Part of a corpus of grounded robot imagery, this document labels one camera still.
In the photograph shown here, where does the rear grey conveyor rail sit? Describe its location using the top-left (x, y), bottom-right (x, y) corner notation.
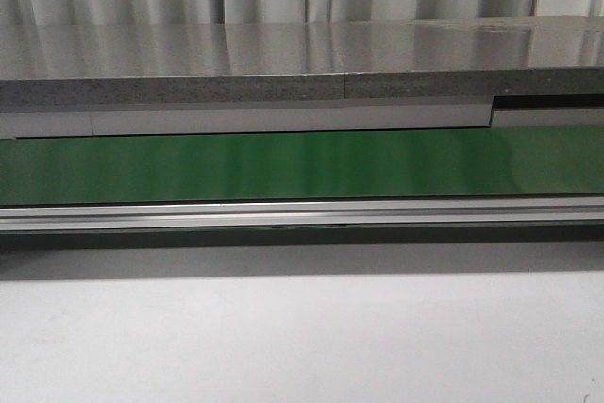
top-left (1, 94), bottom-right (603, 139)

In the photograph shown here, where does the green conveyor belt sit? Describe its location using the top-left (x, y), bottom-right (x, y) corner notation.
top-left (1, 126), bottom-right (603, 206)

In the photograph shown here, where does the front aluminium conveyor rail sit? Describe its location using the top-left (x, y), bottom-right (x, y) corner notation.
top-left (1, 195), bottom-right (603, 233)

